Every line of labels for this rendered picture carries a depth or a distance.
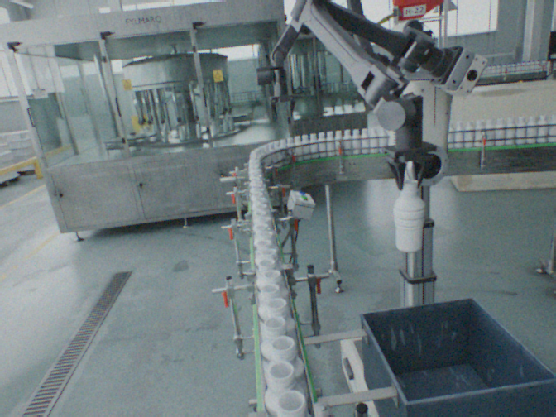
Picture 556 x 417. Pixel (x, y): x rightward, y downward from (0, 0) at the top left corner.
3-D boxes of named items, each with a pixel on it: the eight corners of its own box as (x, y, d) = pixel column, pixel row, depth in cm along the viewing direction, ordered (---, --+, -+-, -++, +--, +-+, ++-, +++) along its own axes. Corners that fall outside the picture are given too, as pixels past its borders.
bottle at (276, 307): (306, 371, 79) (299, 299, 74) (289, 390, 75) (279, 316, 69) (283, 361, 83) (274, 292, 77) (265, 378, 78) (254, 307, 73)
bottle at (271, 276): (295, 343, 87) (288, 278, 82) (269, 349, 87) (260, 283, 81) (290, 328, 93) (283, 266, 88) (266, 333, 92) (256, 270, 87)
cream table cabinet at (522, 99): (539, 174, 511) (548, 79, 474) (559, 188, 454) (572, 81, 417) (448, 178, 539) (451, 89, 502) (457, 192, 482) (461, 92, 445)
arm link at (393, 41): (302, -29, 110) (287, 7, 116) (304, -16, 100) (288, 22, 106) (432, 36, 122) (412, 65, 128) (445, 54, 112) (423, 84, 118)
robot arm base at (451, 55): (450, 50, 128) (432, 84, 131) (429, 38, 126) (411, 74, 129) (465, 47, 119) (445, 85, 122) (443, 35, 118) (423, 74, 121)
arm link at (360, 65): (319, -16, 105) (301, 24, 112) (302, -22, 102) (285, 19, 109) (414, 76, 83) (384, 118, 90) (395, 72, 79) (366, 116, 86)
